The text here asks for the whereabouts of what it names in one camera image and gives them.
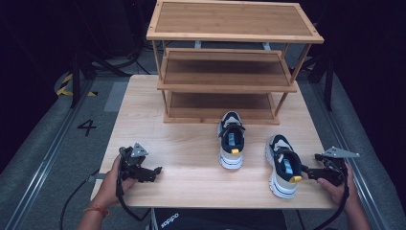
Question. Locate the person's right hand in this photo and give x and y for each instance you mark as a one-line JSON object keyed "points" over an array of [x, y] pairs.
{"points": [[341, 191]]}

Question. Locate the person's left hand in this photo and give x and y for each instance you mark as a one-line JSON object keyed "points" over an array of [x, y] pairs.
{"points": [[110, 185]]}

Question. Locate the black metal stand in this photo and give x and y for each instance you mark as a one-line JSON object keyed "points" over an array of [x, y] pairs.
{"points": [[75, 80], [328, 83]]}

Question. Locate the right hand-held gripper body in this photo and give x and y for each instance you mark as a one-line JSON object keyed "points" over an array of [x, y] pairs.
{"points": [[335, 166]]}

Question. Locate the metal floor rail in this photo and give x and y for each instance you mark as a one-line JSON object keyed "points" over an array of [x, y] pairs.
{"points": [[41, 166], [354, 153]]}

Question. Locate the wooden three-tier shoe rack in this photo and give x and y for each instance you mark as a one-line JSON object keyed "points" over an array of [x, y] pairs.
{"points": [[233, 19]]}

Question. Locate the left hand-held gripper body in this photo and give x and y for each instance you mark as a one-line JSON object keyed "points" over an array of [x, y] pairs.
{"points": [[134, 159]]}

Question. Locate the yellow and black floor tape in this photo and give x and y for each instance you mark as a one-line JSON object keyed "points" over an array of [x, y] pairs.
{"points": [[63, 91]]}

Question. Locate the person's black clothing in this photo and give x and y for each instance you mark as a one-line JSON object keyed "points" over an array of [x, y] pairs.
{"points": [[220, 220]]}

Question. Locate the white and navy sneaker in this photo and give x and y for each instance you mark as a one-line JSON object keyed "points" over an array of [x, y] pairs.
{"points": [[284, 172], [230, 150]]}

